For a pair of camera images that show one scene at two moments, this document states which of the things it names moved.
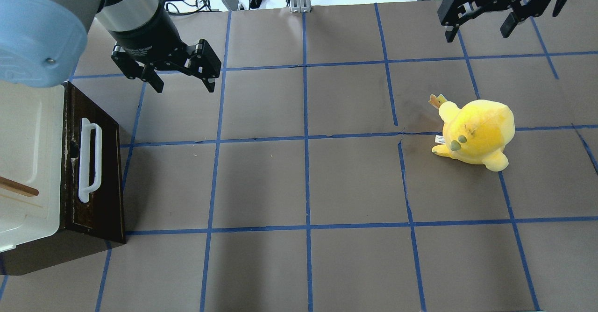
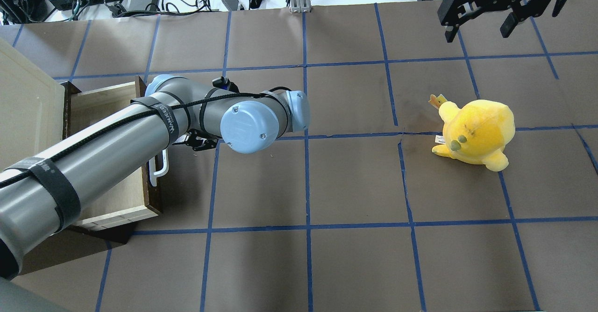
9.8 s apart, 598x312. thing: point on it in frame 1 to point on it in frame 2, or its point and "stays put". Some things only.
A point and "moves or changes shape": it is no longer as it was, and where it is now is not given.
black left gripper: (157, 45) to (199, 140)
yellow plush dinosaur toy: (477, 133) stays put
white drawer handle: (84, 158) moves or changes shape
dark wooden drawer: (101, 213) moves or changes shape
